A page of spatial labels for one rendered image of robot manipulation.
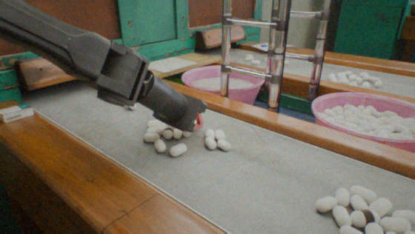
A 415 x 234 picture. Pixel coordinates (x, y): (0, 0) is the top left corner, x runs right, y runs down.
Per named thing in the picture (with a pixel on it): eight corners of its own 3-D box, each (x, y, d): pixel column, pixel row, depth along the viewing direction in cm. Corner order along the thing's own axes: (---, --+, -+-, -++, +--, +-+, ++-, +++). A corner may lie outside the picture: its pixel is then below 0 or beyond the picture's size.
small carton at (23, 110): (4, 123, 65) (2, 115, 64) (-1, 118, 67) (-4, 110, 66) (34, 115, 69) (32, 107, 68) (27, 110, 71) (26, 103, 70)
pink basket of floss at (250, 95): (270, 119, 88) (273, 89, 84) (180, 120, 87) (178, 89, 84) (255, 89, 112) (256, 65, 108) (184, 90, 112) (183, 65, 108)
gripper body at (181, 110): (171, 92, 63) (148, 75, 57) (207, 104, 57) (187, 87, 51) (157, 118, 62) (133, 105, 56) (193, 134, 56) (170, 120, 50)
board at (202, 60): (154, 80, 93) (154, 76, 93) (126, 71, 102) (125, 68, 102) (220, 61, 116) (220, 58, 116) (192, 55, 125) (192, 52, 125)
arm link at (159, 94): (141, 99, 47) (155, 67, 48) (114, 94, 51) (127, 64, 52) (167, 115, 52) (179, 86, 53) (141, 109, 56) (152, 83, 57)
